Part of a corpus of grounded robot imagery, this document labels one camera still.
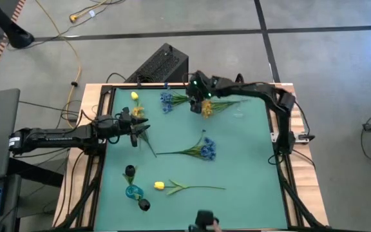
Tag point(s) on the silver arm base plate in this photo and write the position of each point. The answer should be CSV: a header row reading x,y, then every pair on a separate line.
x,y
304,138

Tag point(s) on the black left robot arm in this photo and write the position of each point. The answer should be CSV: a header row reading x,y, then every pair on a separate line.
x,y
60,138

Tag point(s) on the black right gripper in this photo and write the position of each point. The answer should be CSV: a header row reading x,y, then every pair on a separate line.
x,y
201,85

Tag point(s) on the small yellow flower sprig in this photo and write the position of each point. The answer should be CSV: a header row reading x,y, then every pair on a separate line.
x,y
138,112

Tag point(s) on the yellow flower bunch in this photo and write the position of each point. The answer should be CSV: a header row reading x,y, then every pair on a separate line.
x,y
207,109

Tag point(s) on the black stand pole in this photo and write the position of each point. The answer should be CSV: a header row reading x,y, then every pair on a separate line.
x,y
18,37

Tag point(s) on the blue flower bunch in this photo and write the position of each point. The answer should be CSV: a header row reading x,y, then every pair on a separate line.
x,y
167,100
208,151

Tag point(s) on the black computer tower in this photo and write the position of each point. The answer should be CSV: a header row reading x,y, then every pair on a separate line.
x,y
163,64

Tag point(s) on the black handheld device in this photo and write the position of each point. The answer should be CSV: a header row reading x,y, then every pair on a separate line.
x,y
204,219

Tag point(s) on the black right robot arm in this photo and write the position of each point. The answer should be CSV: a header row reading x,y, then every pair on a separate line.
x,y
253,88

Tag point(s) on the black aluminium table frame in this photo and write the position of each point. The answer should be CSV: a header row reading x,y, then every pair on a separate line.
x,y
105,90

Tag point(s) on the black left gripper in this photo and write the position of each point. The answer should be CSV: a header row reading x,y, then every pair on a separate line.
x,y
126,124

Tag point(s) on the person's hand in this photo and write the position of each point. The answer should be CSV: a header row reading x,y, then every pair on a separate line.
x,y
217,227

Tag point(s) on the clear glass vase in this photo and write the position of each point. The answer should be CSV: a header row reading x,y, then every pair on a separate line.
x,y
238,112

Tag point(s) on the yellow tulip long stem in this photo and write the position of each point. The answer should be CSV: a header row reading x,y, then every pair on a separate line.
x,y
134,95
159,185

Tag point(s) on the blue glass vase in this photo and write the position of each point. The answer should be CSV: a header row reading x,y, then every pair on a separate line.
x,y
130,192

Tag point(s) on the green table mat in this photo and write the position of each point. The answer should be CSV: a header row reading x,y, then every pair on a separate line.
x,y
237,193

